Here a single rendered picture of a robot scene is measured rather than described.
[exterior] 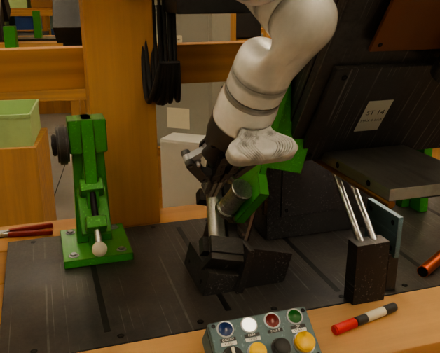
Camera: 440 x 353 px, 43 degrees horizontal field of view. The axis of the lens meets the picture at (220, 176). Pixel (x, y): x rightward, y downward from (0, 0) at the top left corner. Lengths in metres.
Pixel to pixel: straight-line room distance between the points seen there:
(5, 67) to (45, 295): 0.51
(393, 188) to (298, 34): 0.34
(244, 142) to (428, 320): 0.46
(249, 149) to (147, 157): 0.63
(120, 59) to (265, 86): 0.62
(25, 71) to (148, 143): 0.30
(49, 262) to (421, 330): 0.67
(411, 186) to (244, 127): 0.29
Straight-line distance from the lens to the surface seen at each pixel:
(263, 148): 0.65
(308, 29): 0.56
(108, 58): 1.20
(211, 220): 0.99
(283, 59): 0.59
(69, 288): 1.03
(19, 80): 1.28
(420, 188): 0.85
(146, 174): 1.26
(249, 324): 0.81
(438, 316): 0.98
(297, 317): 0.83
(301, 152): 0.95
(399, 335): 0.92
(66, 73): 1.28
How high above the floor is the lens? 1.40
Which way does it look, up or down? 19 degrees down
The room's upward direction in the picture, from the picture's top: straight up
